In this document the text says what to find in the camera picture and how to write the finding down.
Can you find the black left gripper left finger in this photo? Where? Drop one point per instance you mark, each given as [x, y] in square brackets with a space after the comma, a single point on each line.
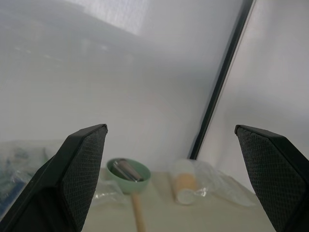
[72, 178]

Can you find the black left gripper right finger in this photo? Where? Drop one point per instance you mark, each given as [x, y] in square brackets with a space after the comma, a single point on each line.
[272, 174]

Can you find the small clear plastic bag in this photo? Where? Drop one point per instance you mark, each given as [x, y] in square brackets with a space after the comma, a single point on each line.
[108, 193]

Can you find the clear plastic cup wrapper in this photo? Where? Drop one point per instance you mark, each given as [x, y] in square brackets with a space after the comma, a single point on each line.
[217, 183]

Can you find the clear plastic bag left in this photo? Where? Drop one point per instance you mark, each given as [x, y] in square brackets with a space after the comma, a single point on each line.
[17, 169]

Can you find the stack of paper cups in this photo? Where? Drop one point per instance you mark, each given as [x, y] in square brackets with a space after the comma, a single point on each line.
[184, 183]

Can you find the black window frame bar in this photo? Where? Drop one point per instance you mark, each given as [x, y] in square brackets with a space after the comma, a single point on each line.
[223, 77]

